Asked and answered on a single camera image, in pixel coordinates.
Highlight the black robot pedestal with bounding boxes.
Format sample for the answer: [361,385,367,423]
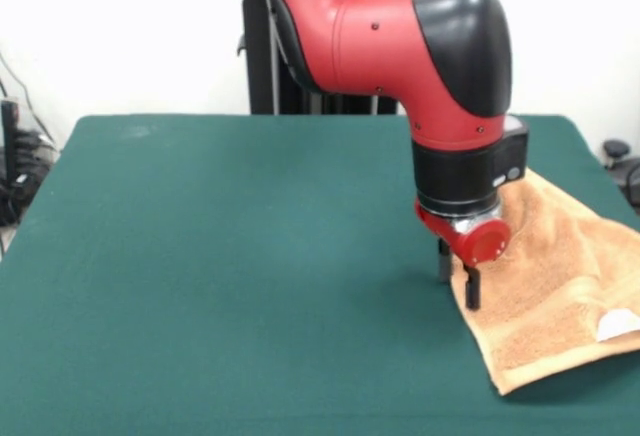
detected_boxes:
[222,0,432,116]

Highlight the dark green table cloth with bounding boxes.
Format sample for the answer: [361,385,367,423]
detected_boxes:
[0,114,640,436]

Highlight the tan terry towel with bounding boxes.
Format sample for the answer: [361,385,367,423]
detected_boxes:
[448,168,640,397]

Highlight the black cable bundle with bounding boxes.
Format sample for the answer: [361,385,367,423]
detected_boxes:
[0,128,62,227]

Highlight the grey wall cable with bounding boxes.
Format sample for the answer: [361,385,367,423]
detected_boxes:
[0,50,56,145]

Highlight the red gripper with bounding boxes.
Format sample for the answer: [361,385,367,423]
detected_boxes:
[414,200,512,311]

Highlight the black office chair base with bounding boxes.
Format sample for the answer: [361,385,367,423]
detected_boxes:
[602,139,640,212]

